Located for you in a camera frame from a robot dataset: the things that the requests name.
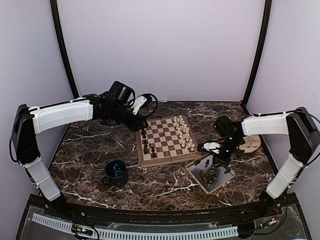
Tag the dark blue enamel mug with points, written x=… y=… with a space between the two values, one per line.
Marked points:
x=116 y=173

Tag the cream floral ceramic plate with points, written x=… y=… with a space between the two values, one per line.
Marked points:
x=251 y=144

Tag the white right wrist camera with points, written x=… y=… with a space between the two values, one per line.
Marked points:
x=209 y=146

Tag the silver metal tray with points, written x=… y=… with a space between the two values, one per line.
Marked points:
x=190 y=166

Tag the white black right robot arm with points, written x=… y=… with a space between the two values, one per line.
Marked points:
x=296 y=131

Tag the white slotted cable duct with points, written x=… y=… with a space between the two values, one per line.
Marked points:
x=121 y=231

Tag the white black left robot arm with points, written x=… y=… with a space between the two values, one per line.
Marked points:
x=118 y=105

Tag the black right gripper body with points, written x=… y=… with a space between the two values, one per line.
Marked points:
x=230 y=144

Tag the dark wooden chess knight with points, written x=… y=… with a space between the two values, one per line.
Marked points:
x=145 y=149
x=143 y=133

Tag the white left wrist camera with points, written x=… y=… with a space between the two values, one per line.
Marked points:
x=141 y=102

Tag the wooden folding chess board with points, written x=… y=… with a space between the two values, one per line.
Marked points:
x=161 y=135

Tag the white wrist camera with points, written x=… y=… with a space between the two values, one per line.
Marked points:
x=209 y=146
x=141 y=102

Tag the black left frame post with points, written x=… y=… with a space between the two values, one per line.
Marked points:
x=62 y=47

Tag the black frame post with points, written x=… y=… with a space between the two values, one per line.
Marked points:
x=258 y=53
x=62 y=47

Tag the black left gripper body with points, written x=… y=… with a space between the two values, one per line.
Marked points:
x=132 y=125

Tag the black right frame post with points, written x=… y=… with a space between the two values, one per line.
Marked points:
x=258 y=53

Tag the white chess pieces row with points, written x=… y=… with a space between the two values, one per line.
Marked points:
x=184 y=134

